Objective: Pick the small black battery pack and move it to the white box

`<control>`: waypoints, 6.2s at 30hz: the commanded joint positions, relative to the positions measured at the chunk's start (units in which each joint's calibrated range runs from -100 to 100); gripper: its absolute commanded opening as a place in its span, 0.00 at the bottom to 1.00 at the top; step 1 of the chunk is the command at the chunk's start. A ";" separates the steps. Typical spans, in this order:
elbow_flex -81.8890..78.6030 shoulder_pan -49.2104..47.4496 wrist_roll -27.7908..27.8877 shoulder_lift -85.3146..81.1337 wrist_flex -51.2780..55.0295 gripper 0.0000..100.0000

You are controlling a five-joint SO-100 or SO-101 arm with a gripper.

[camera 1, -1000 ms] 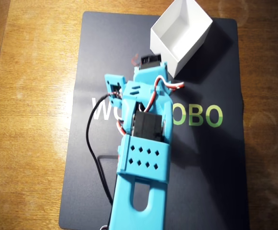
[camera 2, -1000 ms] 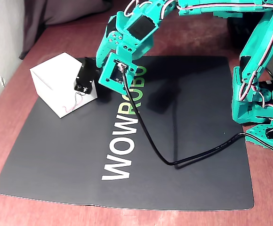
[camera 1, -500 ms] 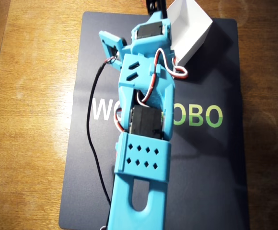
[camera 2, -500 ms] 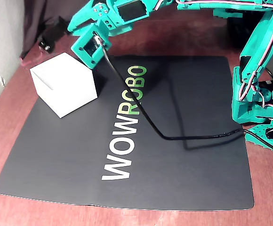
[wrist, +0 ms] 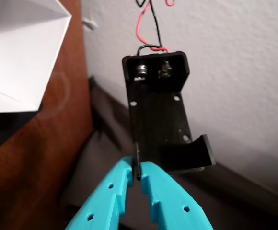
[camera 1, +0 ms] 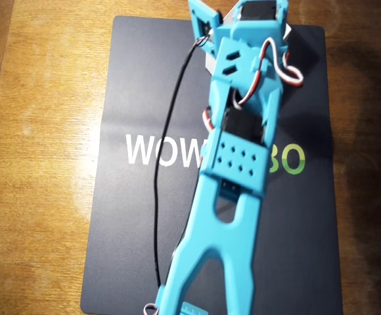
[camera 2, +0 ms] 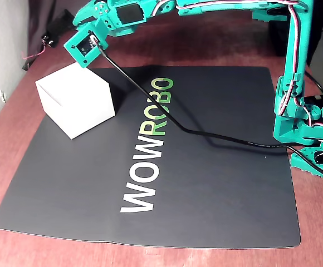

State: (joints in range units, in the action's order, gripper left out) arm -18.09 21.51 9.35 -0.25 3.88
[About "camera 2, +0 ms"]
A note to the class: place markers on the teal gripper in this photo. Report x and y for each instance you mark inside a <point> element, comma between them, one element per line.
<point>81,23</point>

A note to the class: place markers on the small black battery pack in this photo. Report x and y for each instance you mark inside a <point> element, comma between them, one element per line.
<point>58,30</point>

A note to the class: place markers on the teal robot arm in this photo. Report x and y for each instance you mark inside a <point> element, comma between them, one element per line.
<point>295,55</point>

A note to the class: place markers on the teal background robot arm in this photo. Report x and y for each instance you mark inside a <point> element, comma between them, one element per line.
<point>270,15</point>

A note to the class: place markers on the white open box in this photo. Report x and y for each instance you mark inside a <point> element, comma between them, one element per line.
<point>75,97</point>

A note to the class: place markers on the black WOWROBO mat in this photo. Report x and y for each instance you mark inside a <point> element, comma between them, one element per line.
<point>80,180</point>

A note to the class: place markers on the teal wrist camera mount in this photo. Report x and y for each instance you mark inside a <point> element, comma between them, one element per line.
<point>85,46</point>

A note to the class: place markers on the small white wall fitting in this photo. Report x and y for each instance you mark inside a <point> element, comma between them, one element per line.
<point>3,96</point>

